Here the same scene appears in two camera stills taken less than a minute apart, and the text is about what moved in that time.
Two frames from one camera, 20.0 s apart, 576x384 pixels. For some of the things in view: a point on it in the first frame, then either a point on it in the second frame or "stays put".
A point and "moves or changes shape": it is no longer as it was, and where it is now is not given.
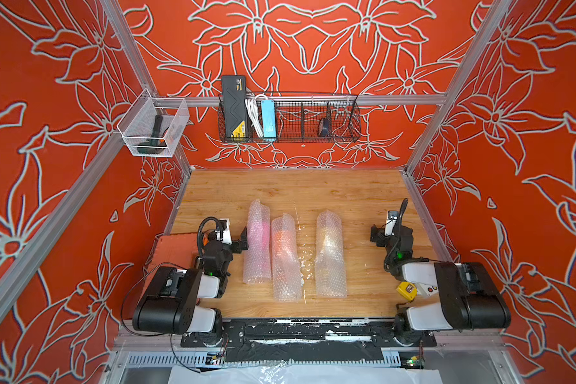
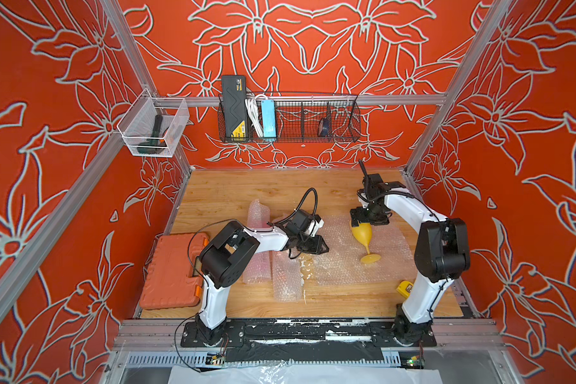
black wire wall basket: [322, 119] stays put
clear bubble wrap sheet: [330, 258] moves or changes shape
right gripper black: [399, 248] -> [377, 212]
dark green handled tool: [154, 142] stays put
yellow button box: [407, 290] stays put
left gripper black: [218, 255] -> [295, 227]
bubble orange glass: [287, 274] stays put
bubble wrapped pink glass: [258, 262] stays put
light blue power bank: [269, 118] stays put
